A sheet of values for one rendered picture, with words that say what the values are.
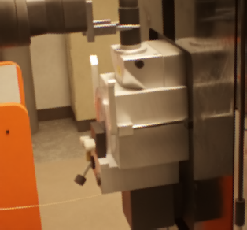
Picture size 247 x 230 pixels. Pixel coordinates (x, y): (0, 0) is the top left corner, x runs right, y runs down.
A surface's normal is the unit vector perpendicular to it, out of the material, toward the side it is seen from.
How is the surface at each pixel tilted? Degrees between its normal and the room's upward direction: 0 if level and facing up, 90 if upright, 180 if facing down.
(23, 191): 90
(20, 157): 90
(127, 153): 90
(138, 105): 90
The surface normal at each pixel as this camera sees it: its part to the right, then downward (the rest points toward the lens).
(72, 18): 0.21, 0.31
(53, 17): -0.14, 0.33
